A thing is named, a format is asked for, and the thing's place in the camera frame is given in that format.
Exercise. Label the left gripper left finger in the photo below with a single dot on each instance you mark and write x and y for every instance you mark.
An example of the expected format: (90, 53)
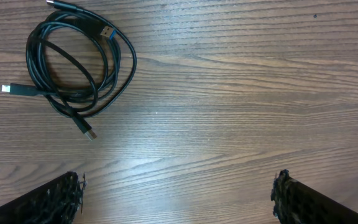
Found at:
(55, 202)

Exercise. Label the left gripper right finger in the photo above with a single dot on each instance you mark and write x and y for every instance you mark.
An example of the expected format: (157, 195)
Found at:
(296, 203)

